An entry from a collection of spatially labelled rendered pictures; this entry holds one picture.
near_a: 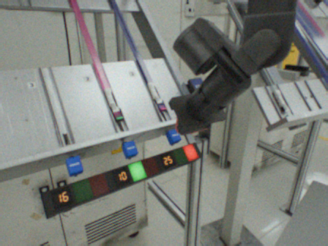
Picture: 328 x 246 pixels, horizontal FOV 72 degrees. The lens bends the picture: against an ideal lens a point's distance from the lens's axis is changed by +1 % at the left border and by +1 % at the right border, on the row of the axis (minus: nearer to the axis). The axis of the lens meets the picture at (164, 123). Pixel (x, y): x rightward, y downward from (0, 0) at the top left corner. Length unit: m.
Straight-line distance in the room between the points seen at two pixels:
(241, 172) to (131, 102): 0.56
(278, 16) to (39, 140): 0.42
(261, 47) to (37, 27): 2.18
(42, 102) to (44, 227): 0.55
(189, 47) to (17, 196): 0.70
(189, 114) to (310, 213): 0.31
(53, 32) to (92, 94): 1.89
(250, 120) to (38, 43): 1.97
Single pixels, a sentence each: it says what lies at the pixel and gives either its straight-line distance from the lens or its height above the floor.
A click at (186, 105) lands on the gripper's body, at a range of 0.41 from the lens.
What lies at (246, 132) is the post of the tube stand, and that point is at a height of 0.59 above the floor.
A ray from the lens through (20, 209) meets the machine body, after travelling 0.89.
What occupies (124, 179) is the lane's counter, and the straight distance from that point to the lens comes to 0.47.
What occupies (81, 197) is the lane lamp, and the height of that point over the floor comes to 0.65.
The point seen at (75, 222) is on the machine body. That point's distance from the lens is 0.98.
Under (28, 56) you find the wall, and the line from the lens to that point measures 2.37.
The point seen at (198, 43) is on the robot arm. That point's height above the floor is 0.91.
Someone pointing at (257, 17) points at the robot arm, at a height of 0.94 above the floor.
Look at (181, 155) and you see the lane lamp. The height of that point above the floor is 0.66.
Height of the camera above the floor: 0.93
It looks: 23 degrees down
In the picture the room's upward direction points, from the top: straight up
